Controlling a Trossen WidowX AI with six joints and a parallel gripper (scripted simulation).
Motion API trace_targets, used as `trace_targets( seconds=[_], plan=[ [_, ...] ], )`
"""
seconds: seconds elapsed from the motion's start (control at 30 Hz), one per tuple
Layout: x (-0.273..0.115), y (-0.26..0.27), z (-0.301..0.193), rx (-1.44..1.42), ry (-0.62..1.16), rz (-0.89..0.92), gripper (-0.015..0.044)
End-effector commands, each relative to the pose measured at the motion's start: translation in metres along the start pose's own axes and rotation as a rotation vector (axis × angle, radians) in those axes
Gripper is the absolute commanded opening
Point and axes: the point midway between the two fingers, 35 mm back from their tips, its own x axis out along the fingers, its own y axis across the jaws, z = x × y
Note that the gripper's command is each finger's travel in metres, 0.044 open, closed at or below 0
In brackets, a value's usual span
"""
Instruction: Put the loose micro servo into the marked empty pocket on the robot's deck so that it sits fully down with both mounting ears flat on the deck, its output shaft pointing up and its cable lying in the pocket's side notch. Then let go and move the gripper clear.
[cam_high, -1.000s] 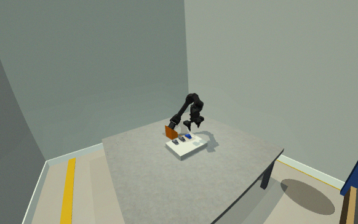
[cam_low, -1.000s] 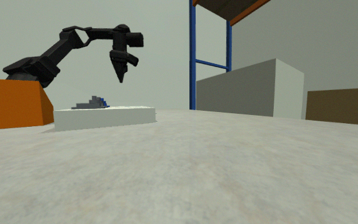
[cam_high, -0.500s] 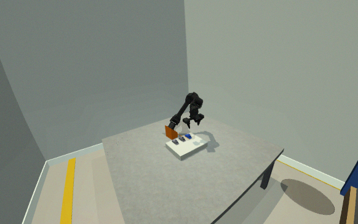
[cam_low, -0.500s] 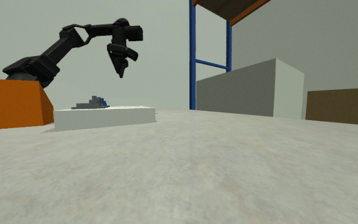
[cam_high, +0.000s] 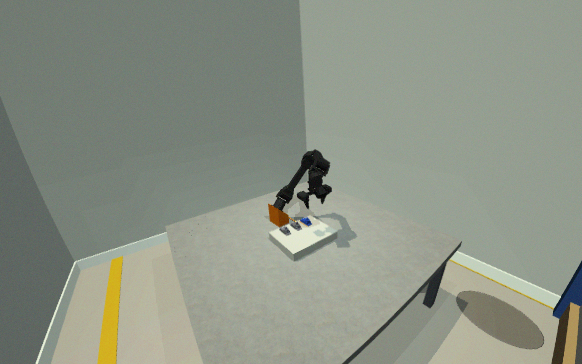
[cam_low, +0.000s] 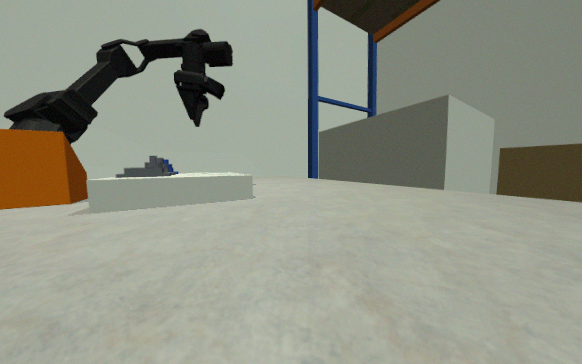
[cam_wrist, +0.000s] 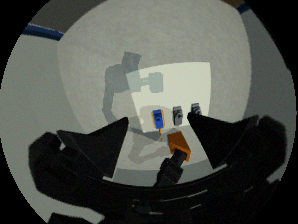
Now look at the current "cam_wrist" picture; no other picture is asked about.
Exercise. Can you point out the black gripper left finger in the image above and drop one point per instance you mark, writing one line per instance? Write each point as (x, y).
(101, 147)

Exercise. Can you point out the blue micro servo with orange cable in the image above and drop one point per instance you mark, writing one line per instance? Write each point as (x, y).
(158, 119)

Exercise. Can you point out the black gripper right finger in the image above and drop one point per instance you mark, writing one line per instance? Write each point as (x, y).
(218, 137)

